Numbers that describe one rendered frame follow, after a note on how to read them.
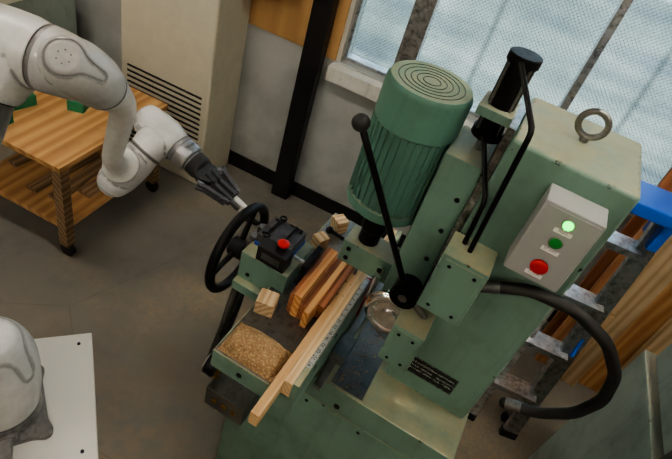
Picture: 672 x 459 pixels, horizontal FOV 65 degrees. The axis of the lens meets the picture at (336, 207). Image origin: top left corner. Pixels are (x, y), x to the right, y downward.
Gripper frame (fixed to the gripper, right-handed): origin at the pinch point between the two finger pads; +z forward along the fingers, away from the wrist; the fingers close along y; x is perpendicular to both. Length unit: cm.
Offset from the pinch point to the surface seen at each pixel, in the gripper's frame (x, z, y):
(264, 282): -12.4, 20.2, -24.0
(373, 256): -35, 35, -14
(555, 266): -74, 54, -27
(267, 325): -14.9, 27.5, -34.3
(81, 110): 63, -86, 33
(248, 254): -15.8, 12.6, -23.8
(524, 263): -71, 50, -27
